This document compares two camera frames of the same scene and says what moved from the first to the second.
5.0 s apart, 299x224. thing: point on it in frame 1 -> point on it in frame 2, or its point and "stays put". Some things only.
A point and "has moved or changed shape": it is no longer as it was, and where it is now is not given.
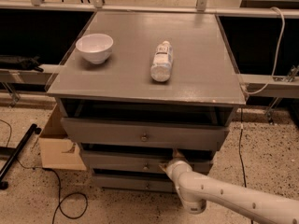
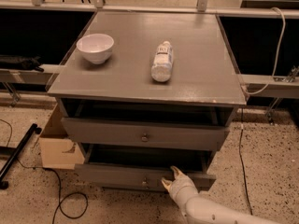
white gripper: (173, 165) -> (180, 184)
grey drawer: (143, 160) has moved or changed shape
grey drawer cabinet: (137, 90) stays put
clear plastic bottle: (163, 63) stays put
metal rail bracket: (269, 114) stays put
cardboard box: (58, 150) stays put
